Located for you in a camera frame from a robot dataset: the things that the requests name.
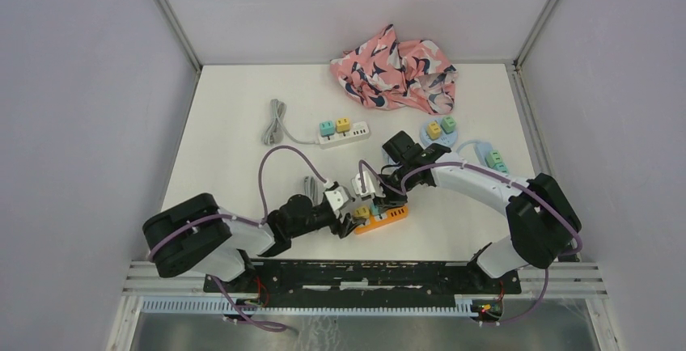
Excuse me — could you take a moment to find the yellow adapter on white strip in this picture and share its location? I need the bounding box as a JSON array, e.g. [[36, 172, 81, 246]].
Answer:
[[335, 117, 351, 133]]

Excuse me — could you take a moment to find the pink patterned cloth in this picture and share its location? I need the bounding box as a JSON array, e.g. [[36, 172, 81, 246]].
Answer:
[[329, 24, 458, 116]]

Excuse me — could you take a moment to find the yellow USB plug adapter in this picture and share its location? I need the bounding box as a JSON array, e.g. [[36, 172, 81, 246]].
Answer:
[[354, 206, 371, 219]]

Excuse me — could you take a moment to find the white power strip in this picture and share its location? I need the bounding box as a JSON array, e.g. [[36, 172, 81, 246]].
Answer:
[[317, 121, 371, 149]]

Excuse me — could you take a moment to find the grey cable of white strip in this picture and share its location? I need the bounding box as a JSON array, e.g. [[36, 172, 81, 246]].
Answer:
[[260, 99, 321, 147]]

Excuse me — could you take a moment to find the yellow adapter on round socket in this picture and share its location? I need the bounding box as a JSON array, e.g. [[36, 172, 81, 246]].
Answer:
[[426, 121, 442, 140]]

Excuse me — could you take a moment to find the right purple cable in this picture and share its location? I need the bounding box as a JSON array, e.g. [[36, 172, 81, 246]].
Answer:
[[358, 159, 584, 327]]

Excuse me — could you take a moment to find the green adapter on blue strip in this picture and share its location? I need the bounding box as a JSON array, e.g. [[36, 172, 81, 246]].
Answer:
[[485, 150, 503, 169]]

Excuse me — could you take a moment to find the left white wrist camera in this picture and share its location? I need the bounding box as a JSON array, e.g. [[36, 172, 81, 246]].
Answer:
[[324, 185, 354, 213]]

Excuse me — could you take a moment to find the round blue socket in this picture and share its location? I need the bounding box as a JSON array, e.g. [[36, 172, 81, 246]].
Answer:
[[419, 116, 459, 148]]

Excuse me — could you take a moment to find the teal adapter on white strip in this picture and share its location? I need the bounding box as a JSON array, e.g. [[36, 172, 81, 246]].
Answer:
[[319, 121, 336, 137]]

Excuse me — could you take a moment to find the teal adapter on blue strip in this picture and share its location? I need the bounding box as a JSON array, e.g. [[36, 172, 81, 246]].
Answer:
[[493, 163, 509, 174]]

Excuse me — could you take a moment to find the green adapter on round socket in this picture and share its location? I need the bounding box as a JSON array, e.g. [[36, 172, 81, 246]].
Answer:
[[440, 116, 456, 134]]

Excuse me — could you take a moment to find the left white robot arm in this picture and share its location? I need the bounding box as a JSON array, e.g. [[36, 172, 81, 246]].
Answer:
[[142, 189, 365, 292]]

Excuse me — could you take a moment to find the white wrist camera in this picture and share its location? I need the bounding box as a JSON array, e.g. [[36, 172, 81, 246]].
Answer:
[[351, 171, 384, 199], [324, 185, 354, 213]]

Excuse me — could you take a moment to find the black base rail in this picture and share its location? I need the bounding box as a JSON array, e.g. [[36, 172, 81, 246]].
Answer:
[[224, 259, 522, 308]]

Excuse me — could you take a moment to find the orange power strip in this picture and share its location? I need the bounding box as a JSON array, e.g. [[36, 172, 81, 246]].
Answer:
[[354, 205, 409, 235]]

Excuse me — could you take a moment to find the light blue power strip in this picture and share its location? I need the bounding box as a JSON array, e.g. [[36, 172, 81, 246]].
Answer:
[[474, 142, 510, 174]]

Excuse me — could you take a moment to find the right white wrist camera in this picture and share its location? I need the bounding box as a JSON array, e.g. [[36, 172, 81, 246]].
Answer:
[[351, 171, 384, 199]]

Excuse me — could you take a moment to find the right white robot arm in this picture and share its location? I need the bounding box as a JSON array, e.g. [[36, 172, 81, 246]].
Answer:
[[352, 131, 582, 293]]

